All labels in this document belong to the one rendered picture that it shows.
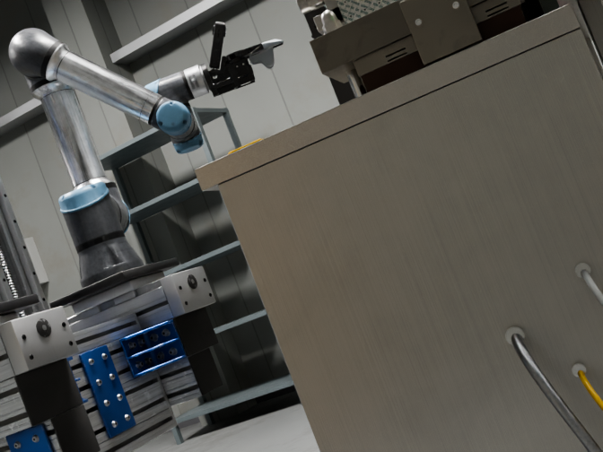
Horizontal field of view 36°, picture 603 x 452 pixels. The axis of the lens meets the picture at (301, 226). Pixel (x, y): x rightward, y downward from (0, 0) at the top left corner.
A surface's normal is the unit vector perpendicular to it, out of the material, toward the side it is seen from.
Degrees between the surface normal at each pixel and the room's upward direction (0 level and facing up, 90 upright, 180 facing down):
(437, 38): 90
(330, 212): 90
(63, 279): 90
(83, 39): 90
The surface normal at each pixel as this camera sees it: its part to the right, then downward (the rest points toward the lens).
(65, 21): -0.41, 0.11
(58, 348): 0.83, -0.35
